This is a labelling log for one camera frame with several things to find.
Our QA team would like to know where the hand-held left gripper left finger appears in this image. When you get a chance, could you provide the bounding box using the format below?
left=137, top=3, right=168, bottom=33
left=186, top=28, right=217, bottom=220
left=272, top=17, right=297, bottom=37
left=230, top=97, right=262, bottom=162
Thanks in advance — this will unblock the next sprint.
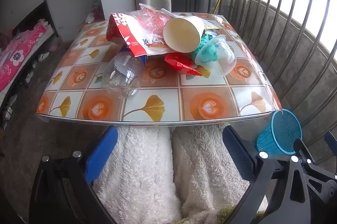
left=29, top=126, right=119, bottom=224

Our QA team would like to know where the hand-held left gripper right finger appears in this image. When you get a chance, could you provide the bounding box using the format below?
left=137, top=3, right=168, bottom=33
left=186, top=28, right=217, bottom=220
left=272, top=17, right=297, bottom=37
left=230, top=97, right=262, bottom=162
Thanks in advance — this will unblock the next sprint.
left=222, top=125, right=315, bottom=224

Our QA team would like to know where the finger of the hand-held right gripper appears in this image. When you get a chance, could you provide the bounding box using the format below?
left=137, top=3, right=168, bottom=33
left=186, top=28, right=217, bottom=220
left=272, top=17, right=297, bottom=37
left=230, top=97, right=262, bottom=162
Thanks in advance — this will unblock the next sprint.
left=324, top=131, right=337, bottom=151
left=293, top=138, right=337, bottom=203

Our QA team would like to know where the blue mesh wastebasket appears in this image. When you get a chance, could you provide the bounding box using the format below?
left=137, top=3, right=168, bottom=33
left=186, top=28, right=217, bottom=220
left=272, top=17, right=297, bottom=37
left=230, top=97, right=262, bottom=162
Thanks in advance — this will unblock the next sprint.
left=257, top=109, right=303, bottom=156

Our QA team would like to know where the clear plastic bottle blue label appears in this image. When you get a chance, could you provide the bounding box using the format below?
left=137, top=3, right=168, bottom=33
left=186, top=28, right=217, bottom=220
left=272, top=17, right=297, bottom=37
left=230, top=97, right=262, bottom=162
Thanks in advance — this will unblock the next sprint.
left=101, top=49, right=148, bottom=100

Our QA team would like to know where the red and white plastic bag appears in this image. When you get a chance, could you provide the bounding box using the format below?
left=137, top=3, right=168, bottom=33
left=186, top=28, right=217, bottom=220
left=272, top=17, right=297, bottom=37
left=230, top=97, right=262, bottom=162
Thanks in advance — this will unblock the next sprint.
left=106, top=12, right=169, bottom=56

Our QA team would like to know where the person's left leg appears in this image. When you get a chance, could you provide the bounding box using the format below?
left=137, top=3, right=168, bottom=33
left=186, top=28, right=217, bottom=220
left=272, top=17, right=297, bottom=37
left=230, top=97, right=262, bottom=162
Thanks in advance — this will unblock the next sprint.
left=93, top=125, right=182, bottom=224

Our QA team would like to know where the green fleece cloth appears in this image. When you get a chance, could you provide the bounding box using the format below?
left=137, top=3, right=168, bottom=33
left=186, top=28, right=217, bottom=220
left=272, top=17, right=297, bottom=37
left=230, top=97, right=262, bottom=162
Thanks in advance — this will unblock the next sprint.
left=216, top=204, right=266, bottom=224

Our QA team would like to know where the tiled pattern table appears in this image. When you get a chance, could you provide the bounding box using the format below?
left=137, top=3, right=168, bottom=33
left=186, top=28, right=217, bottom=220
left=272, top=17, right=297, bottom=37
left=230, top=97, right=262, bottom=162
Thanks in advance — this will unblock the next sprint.
left=35, top=12, right=283, bottom=126

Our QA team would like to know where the clear plastic cup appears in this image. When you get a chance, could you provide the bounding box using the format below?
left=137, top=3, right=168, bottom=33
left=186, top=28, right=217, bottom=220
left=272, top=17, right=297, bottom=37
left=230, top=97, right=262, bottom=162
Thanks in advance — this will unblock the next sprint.
left=201, top=35, right=237, bottom=76

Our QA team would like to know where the teal plastic bag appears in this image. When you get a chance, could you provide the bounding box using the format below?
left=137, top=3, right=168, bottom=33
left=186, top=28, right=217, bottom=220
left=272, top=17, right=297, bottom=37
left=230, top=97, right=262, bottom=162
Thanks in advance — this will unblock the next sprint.
left=192, top=30, right=220, bottom=65

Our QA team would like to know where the red foil snack wrapper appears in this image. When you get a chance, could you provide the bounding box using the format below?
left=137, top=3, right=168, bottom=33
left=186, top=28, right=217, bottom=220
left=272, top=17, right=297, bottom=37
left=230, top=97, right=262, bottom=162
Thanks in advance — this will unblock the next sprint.
left=164, top=52, right=203, bottom=77

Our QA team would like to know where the row of shoes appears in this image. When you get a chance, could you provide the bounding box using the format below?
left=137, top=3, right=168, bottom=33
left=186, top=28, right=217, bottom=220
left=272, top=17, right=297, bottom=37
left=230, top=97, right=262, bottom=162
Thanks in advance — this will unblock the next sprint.
left=0, top=43, right=61, bottom=130

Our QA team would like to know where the pink floral blanket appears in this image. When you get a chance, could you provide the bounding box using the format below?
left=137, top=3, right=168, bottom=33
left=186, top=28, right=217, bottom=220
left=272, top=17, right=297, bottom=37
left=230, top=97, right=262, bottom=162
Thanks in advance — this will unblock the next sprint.
left=0, top=19, right=52, bottom=93

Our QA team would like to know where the white paper cup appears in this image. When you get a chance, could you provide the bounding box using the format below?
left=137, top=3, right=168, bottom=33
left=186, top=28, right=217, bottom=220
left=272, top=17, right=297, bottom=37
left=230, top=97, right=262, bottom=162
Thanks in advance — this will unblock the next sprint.
left=162, top=16, right=205, bottom=53

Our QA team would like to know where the translucent red printed snack bag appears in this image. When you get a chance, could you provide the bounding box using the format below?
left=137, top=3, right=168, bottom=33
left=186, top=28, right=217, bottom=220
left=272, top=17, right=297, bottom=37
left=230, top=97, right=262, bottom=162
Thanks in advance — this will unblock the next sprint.
left=138, top=3, right=173, bottom=49

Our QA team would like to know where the pink flower bouquet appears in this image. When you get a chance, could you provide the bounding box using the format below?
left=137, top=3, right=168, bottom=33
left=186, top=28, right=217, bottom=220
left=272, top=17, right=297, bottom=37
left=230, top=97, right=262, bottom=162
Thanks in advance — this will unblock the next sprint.
left=86, top=1, right=104, bottom=24

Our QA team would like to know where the dark wooden bed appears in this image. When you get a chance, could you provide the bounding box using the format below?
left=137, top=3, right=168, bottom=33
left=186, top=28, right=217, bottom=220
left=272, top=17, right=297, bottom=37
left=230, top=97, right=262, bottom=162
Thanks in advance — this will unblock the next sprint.
left=0, top=0, right=60, bottom=109

